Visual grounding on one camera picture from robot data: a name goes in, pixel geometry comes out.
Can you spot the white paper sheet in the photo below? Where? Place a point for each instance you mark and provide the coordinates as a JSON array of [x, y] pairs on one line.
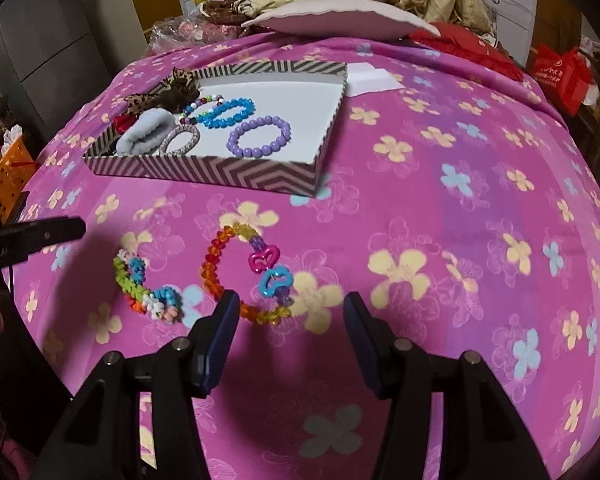
[[375, 80]]

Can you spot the brown scrunchie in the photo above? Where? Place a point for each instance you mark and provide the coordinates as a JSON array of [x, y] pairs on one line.
[[172, 102]]

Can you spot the clear plastic bag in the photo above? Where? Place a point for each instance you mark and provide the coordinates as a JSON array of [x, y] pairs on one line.
[[190, 32]]

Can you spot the white pillow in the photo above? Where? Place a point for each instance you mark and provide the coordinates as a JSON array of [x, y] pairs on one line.
[[330, 17]]

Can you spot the red shopping bag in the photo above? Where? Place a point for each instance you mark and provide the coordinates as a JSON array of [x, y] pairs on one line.
[[560, 77]]

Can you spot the red cushion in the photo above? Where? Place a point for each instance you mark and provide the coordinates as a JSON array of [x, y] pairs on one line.
[[470, 50]]

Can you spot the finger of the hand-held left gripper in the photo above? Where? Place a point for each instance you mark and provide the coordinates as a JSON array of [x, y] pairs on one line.
[[40, 237]]

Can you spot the leopard print hair bow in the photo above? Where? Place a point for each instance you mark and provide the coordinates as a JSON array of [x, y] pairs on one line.
[[177, 80]]

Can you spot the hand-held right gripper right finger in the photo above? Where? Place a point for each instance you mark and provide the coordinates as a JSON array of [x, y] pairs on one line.
[[365, 345]]

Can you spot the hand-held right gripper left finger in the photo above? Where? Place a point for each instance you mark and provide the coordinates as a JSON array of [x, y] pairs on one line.
[[220, 345]]

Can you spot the white fluffy scrunchie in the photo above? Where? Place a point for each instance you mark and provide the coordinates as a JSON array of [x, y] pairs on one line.
[[145, 132]]

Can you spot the pink floral blanket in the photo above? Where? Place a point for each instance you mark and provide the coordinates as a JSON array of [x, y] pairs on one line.
[[430, 260]]

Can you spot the orange plastic basket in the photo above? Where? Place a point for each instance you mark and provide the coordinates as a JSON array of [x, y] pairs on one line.
[[7, 175]]

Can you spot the grey refrigerator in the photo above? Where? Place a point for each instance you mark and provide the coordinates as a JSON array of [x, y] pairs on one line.
[[45, 50]]

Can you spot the striped cardboard box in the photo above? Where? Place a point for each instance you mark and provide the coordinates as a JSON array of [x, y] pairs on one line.
[[260, 175]]

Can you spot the red hair bow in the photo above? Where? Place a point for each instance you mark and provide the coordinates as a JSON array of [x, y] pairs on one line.
[[122, 122]]

